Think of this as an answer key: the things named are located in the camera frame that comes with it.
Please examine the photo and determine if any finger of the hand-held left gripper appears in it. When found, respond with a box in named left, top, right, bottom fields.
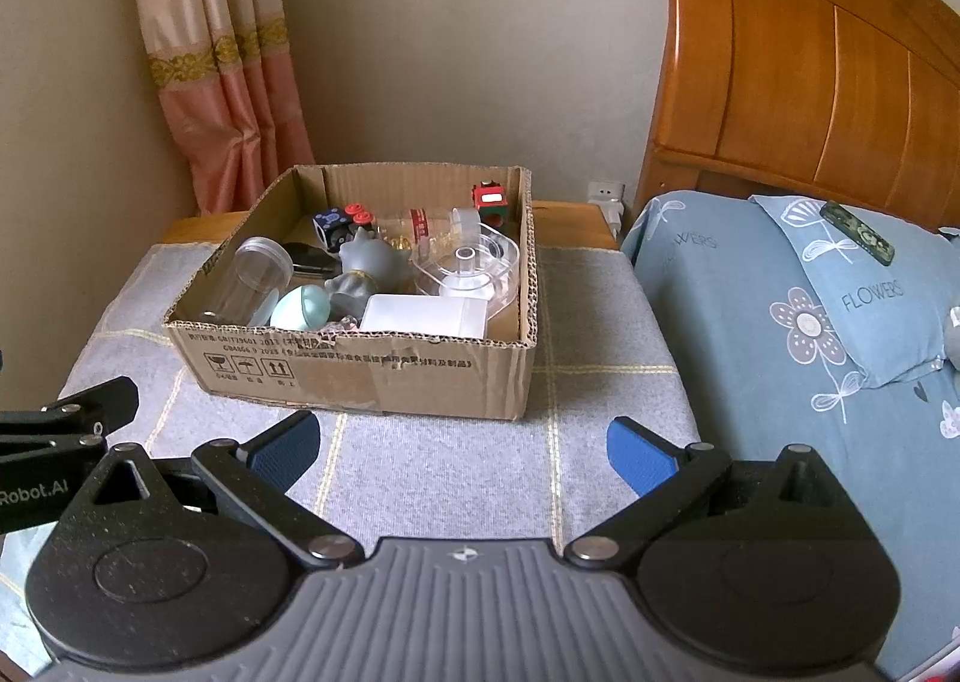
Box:
left=0, top=376, right=142, bottom=462

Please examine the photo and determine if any clear plastic lidded container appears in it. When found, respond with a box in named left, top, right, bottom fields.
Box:
left=411, top=226, right=522, bottom=314

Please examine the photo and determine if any teal egg-shaped item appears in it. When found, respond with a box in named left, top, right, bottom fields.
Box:
left=270, top=283, right=331, bottom=332

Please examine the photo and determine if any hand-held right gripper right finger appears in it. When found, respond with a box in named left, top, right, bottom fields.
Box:
left=564, top=415, right=863, bottom=570

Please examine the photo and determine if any clear bottle of yellow capsules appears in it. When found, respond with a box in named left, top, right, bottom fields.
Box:
left=409, top=205, right=481, bottom=255

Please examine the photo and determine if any grey animal figurine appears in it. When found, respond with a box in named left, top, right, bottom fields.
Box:
left=324, top=226, right=413, bottom=300

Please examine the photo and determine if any dark remote control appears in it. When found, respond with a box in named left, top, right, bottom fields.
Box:
left=819, top=200, right=897, bottom=267

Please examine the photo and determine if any blue toy train car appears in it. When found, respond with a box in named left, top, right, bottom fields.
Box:
left=313, top=203, right=376, bottom=252

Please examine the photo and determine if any clear round jar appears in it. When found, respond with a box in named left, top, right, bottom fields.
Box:
left=202, top=237, right=295, bottom=327

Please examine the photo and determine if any red toy train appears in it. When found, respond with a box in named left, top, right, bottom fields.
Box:
left=471, top=181, right=512, bottom=218

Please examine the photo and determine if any brown cardboard box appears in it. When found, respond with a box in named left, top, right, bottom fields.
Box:
left=163, top=163, right=539, bottom=422

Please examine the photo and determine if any blue floral pillow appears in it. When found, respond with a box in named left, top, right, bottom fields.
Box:
left=750, top=194, right=960, bottom=390

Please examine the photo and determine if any blue floral bedsheet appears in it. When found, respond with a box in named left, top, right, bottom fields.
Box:
left=621, top=190, right=960, bottom=682

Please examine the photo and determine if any wooden headboard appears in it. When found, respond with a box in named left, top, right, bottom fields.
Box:
left=636, top=0, right=960, bottom=233

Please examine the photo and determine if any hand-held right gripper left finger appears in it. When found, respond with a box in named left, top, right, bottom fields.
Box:
left=75, top=410, right=362, bottom=572

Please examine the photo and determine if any pink patterned curtain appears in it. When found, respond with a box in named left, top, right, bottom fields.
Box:
left=126, top=0, right=316, bottom=218

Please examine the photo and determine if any translucent white plastic container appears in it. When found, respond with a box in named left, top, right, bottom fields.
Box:
left=358, top=295, right=488, bottom=339

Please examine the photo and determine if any grey checked cloth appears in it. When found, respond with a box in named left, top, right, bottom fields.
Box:
left=0, top=243, right=702, bottom=653

